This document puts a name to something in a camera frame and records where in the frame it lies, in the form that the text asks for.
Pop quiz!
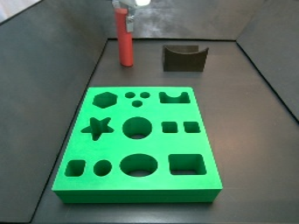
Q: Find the red oval peg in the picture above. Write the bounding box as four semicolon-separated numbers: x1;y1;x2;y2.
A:
115;8;133;67

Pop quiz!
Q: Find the black curved holder block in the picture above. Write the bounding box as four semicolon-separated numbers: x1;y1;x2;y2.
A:
163;45;209;72

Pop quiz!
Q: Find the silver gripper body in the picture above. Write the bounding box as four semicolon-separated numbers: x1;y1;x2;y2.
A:
119;0;151;7

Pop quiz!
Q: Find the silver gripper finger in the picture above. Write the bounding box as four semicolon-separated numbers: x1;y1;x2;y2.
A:
112;0;120;9
125;6;136;32

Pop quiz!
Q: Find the green shape-sorting board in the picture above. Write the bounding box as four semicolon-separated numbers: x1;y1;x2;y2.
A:
52;87;221;203

